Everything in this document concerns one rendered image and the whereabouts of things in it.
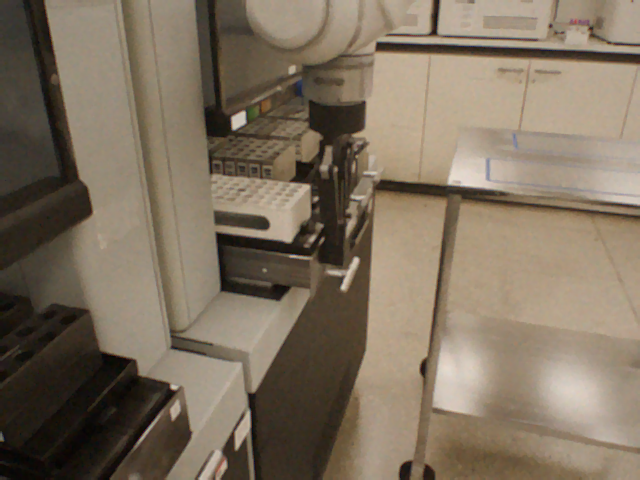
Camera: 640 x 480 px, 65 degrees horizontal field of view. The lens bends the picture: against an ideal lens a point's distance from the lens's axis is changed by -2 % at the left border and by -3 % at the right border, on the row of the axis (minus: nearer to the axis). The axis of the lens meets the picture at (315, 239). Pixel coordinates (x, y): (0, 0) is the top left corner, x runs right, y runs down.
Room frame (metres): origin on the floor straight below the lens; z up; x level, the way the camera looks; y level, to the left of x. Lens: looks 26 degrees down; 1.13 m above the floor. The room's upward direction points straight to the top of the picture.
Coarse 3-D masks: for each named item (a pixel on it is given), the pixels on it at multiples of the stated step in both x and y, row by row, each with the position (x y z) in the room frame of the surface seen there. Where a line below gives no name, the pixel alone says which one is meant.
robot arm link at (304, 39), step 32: (256, 0) 0.44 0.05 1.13; (288, 0) 0.43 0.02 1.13; (320, 0) 0.42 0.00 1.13; (352, 0) 0.44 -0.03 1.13; (384, 0) 0.46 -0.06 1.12; (256, 32) 0.45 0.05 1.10; (288, 32) 0.43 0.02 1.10; (320, 32) 0.43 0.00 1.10; (352, 32) 0.46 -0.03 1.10; (384, 32) 0.49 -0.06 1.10
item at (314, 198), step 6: (312, 186) 0.84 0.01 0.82; (312, 192) 0.82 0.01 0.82; (312, 198) 0.79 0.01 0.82; (318, 198) 0.79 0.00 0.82; (312, 204) 0.77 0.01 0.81; (318, 204) 0.80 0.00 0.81; (312, 210) 0.77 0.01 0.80; (318, 210) 0.78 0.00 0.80; (348, 222) 0.84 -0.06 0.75; (354, 222) 0.84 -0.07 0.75; (348, 228) 0.81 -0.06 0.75; (348, 234) 0.80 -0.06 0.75
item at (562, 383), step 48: (480, 144) 1.11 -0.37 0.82; (528, 144) 1.11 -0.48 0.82; (576, 144) 1.12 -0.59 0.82; (624, 144) 1.12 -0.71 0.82; (480, 192) 0.84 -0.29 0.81; (528, 192) 0.82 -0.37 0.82; (576, 192) 0.82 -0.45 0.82; (624, 192) 0.82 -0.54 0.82; (432, 336) 0.86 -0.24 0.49; (480, 336) 1.13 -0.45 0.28; (528, 336) 1.13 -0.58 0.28; (576, 336) 1.12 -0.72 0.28; (432, 384) 0.85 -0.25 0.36; (480, 384) 0.94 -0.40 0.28; (528, 384) 0.94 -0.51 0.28; (576, 384) 0.93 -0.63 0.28; (624, 384) 0.93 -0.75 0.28; (528, 432) 0.80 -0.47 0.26; (576, 432) 0.78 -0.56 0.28; (624, 432) 0.78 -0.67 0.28
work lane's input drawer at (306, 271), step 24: (312, 216) 0.72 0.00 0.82; (216, 240) 0.66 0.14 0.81; (240, 240) 0.65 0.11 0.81; (264, 240) 0.64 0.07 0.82; (312, 240) 0.64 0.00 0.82; (240, 264) 0.63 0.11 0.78; (264, 264) 0.62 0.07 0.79; (288, 264) 0.61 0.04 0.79; (312, 264) 0.61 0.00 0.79; (312, 288) 0.61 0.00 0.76
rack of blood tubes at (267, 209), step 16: (224, 176) 0.77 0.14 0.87; (224, 192) 0.70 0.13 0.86; (240, 192) 0.69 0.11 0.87; (256, 192) 0.70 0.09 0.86; (272, 192) 0.70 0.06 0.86; (288, 192) 0.70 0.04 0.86; (304, 192) 0.70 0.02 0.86; (224, 208) 0.66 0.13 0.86; (240, 208) 0.65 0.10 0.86; (256, 208) 0.64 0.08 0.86; (272, 208) 0.64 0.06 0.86; (288, 208) 0.64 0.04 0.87; (304, 208) 0.69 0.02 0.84; (224, 224) 0.71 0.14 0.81; (240, 224) 0.71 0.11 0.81; (256, 224) 0.71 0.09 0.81; (272, 224) 0.64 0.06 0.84; (288, 224) 0.63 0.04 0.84; (288, 240) 0.63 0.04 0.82
